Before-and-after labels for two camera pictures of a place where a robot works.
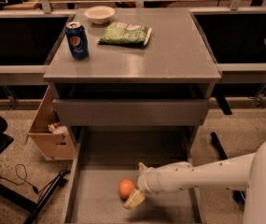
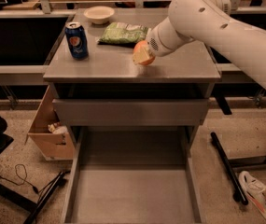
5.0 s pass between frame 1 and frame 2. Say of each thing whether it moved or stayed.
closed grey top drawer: stayed
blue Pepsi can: stayed
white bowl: stayed
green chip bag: stayed
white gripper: moved
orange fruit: moved
